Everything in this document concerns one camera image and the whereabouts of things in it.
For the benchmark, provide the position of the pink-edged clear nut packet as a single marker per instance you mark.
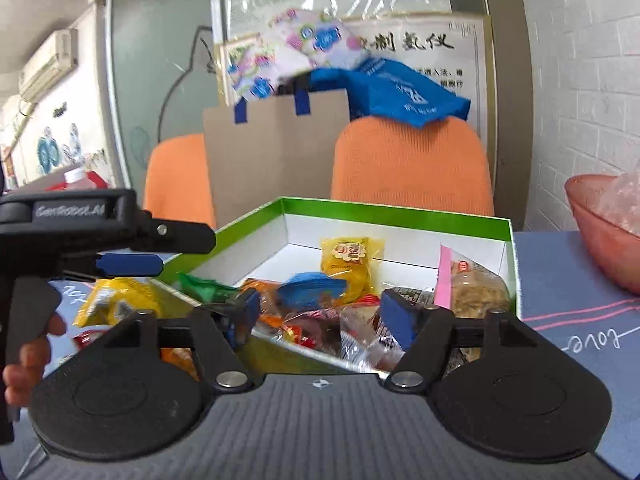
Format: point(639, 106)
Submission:
point(475, 290)

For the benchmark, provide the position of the pink plastic bowl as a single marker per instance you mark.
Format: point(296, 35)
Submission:
point(600, 240)

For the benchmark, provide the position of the blue striped tablecloth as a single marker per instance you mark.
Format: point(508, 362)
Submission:
point(575, 285)

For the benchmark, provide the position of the framed white sign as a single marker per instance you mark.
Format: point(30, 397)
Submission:
point(465, 60)

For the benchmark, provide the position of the clear plastic wrappers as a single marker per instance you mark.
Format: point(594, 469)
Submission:
point(622, 200)

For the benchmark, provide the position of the small yellow snack packet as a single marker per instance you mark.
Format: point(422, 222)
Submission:
point(350, 265)

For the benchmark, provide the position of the white air conditioner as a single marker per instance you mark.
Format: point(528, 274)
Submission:
point(47, 65)

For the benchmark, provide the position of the leaf print orange packet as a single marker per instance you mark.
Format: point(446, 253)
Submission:
point(175, 360)

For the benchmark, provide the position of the floral cloth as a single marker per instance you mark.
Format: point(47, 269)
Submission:
point(300, 40)

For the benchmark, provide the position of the person's left hand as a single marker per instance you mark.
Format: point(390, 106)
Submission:
point(20, 375)

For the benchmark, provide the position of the brown cardboard box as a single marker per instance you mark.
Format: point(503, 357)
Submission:
point(270, 155)

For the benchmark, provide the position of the blue white wall decoration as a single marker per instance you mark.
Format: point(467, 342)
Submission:
point(52, 147)

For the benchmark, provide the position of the yellow snack bag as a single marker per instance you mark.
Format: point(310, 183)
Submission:
point(120, 300)

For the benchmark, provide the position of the blue bag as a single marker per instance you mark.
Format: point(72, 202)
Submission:
point(400, 95)

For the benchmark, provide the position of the orange chair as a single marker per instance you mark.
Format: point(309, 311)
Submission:
point(175, 180)
point(410, 165)

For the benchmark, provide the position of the blue snack packet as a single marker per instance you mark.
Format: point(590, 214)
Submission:
point(310, 290)

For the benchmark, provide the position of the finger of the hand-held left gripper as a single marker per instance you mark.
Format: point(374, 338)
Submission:
point(185, 237)
point(130, 265)

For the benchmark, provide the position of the red clear snack packet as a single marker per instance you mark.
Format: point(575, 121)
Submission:
point(310, 332)

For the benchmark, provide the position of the orange clear cracker packet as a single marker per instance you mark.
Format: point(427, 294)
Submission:
point(267, 305)

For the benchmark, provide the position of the green white cardboard box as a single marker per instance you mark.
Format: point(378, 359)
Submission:
point(300, 225)

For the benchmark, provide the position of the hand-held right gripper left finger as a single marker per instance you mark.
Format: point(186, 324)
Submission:
point(247, 317)

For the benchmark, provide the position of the brown clear snack packet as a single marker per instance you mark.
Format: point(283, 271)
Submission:
point(360, 330)

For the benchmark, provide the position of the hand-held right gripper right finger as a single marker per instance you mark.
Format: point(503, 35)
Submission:
point(397, 320)

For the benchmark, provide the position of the red cracker box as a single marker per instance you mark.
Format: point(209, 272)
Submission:
point(102, 181)

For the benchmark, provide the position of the green candy packet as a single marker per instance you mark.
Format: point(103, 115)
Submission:
point(205, 287)

